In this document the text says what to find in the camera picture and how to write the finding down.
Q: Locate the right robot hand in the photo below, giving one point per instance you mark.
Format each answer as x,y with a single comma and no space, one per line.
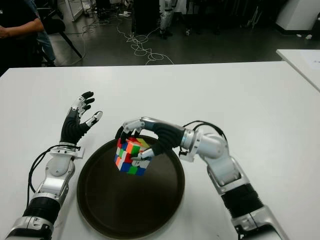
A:
167,135

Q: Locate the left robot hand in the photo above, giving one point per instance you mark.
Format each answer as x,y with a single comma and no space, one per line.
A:
72,128

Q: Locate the multicoloured Rubik's cube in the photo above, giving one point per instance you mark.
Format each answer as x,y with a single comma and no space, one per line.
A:
127,160

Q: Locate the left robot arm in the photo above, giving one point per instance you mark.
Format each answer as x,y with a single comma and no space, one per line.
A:
56,180

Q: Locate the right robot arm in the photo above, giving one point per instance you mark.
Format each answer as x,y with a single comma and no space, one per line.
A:
225,170

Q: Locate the dark brown round plate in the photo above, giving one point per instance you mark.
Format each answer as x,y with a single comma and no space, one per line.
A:
135,202

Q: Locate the black chair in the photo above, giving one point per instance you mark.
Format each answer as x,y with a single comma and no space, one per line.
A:
53,26

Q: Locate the humanoid robot legs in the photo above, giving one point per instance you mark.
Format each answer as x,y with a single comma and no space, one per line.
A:
165,20

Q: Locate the white shelf cabinet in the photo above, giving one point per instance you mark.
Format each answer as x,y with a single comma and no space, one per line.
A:
75,10

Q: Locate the black cabinet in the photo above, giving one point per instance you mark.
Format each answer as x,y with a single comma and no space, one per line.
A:
146,17

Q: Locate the person in black shirt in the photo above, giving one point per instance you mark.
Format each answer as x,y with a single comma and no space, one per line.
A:
20,20

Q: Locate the white power strip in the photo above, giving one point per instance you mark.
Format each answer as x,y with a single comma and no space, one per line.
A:
125,13

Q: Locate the folded metal stand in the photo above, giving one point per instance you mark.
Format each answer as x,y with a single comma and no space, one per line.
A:
253,17

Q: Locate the white side table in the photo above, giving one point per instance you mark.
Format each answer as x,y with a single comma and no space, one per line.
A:
300,60

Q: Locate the small white floor object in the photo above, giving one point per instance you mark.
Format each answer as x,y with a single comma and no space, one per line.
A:
308,36

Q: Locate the white machine housing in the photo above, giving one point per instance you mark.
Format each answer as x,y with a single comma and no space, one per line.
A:
295,15

